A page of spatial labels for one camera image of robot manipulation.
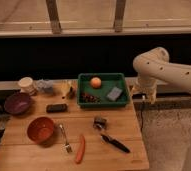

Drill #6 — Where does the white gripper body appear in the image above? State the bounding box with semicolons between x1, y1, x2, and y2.
131;77;157;103

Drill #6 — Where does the dark purple grape bunch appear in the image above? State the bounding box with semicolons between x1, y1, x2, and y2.
81;93;100;103

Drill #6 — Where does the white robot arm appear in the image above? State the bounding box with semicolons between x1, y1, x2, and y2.
131;47;191;171

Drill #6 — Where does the red bowl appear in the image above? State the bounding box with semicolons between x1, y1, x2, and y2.
27;117;54;144

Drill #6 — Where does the purple bowl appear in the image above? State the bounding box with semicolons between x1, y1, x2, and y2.
4;92;32;115

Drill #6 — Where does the blue grey sponge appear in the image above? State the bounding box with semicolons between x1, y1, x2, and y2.
107;87;122;101

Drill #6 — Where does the green plastic tray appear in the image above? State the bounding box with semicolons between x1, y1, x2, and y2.
77;73;130;108

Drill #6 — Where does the orange fruit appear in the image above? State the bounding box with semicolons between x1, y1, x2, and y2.
90;77;102;88

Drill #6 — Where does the small dark metal clip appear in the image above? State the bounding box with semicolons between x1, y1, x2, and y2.
93;116;107;130

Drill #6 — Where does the yellow banana toy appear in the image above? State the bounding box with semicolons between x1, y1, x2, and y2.
61;80;75;99

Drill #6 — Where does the orange carrot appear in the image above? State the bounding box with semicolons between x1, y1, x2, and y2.
75;135;85;164

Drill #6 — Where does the black rectangular case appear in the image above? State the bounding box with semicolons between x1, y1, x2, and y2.
46;104;67;113

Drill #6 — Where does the silver metal fork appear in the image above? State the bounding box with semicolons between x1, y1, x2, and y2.
59;124;72;153

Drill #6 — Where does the crumpled clear plastic wrap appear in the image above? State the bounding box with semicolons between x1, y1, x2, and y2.
36;79;53;93

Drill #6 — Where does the white paper cup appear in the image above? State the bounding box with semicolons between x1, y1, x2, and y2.
18;77;36;95

